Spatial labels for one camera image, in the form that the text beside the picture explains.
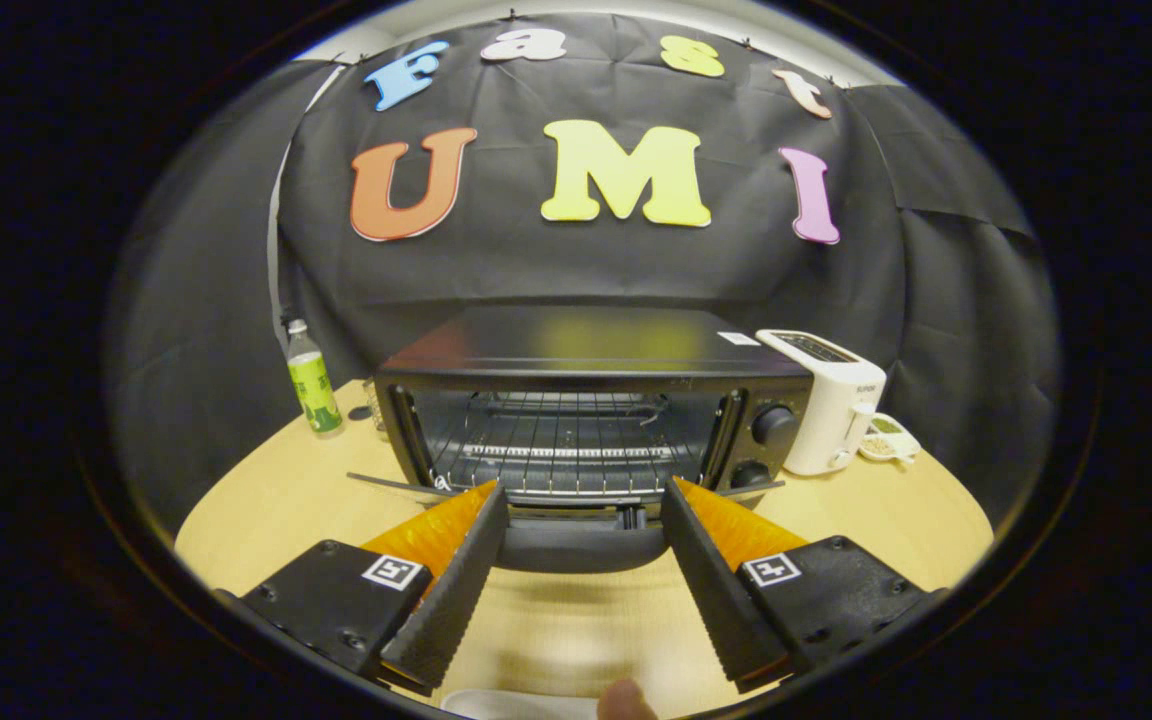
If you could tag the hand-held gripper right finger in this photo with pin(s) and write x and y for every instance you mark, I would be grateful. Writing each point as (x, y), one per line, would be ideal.
(721, 600)

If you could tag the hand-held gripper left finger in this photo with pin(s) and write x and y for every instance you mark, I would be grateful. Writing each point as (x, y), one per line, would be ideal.
(446, 600)

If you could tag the black toaster oven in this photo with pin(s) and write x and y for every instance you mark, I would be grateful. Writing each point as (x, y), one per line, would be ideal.
(586, 345)

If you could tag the white slot toaster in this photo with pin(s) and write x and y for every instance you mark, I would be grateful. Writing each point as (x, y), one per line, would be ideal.
(831, 400)

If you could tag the white rectangular plate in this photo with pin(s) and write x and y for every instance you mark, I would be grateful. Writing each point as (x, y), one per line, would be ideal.
(516, 705)

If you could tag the small glass jar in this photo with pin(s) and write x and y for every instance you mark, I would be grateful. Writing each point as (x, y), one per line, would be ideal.
(376, 405)

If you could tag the small white divided dish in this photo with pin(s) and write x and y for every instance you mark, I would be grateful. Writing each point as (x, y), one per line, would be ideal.
(891, 440)

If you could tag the green label plastic bottle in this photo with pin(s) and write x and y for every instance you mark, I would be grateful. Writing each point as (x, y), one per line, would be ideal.
(314, 390)

